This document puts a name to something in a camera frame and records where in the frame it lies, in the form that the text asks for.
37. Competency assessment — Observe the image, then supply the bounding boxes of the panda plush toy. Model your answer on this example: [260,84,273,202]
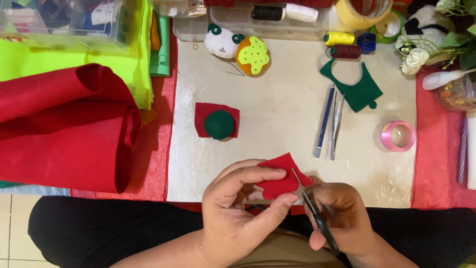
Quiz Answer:
[394,0,453,57]

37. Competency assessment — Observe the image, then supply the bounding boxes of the purple twisted stick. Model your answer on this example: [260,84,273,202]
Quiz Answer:
[457,117,469,184]

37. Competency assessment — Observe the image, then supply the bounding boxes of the small blue sharpener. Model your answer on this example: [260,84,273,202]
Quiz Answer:
[357,32,377,55]

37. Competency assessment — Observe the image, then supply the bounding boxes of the yellow tape roll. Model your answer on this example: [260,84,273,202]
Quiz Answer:
[334,0,394,31]

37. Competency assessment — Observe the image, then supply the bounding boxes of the orange felt sheet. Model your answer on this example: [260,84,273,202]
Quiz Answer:
[150,10,161,53]

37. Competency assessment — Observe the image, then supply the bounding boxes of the orange felt cookie, yellow icing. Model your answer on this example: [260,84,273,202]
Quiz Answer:
[235,35,271,77]

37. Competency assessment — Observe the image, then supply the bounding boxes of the person's tan shirt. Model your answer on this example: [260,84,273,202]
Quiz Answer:
[228,227,338,268]

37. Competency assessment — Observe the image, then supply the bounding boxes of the yellow thread spool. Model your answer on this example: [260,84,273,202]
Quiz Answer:
[323,31,356,47]

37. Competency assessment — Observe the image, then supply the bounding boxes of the mint green felt sheets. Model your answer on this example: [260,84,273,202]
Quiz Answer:
[149,14,171,78]

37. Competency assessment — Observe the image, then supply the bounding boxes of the red felt square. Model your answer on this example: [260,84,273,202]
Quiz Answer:
[194,102,241,139]

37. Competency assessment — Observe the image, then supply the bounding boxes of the person's black trousers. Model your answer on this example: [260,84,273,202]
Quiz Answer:
[28,196,476,268]

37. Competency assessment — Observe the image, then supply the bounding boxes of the white thread spool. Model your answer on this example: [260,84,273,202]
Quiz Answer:
[284,3,320,24]

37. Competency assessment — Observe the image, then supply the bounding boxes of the dark green felt scrap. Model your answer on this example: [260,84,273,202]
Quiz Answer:
[319,58,384,113]

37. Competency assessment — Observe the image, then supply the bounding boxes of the small clear compartment box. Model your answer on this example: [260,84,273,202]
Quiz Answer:
[172,16,213,50]

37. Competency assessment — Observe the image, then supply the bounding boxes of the small red felt piece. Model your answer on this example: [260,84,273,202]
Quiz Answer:
[255,152,314,201]

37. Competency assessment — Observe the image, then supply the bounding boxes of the pink ribbon roll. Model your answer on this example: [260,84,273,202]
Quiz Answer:
[380,120,416,153]

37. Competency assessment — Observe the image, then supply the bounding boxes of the dark green felt circle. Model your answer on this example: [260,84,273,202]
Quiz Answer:
[203,109,235,141]

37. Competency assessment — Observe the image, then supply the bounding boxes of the black thread spool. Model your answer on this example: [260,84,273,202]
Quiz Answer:
[251,5,286,22]

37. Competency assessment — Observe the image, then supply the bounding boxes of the silver tweezers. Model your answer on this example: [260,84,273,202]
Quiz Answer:
[330,91,346,161]

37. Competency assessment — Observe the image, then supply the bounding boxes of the black handled scissors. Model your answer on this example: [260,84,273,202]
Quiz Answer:
[291,167,341,256]

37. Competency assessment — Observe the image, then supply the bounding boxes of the green ribbon roll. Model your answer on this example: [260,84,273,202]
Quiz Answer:
[368,9,405,44]

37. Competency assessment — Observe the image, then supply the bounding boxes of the needle with dark thread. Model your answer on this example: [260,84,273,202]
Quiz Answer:
[210,53,246,77]

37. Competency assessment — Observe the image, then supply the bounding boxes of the white work mat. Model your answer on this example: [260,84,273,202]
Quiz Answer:
[166,37,418,209]

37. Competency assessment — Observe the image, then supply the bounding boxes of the white felt panda head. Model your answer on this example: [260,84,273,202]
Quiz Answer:
[203,23,246,59]

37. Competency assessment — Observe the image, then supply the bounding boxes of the person's right hand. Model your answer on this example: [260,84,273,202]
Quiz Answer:
[303,175,377,257]

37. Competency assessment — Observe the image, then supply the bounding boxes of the blue pen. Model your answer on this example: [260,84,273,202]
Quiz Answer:
[314,84,335,159]

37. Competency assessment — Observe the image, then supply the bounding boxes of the red tablecloth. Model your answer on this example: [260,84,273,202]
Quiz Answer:
[70,18,476,216]

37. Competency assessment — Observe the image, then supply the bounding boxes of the white artificial flower bouquet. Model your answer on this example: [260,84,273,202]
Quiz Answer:
[394,0,476,83]

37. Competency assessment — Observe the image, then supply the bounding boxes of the clear plastic storage container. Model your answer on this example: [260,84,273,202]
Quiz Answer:
[0,0,125,50]

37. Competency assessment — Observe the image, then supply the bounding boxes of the white cylinder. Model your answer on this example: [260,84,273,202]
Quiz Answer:
[466,111,476,191]

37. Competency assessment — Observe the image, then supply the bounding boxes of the clear plastic thread box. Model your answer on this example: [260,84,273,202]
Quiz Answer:
[209,0,330,41]

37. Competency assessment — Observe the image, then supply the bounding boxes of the neon green felt sheet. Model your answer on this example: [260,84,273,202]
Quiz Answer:
[0,0,154,111]

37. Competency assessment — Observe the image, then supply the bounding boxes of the person's left hand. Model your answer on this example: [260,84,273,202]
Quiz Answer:
[201,158,299,258]

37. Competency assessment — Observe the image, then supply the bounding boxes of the maroon thread spool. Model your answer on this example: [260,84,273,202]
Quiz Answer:
[326,44,363,60]

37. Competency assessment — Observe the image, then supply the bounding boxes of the glass jar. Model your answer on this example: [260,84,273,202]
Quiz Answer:
[434,73,476,113]

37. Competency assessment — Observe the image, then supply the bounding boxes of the red felt roll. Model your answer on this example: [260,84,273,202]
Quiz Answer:
[0,63,142,195]

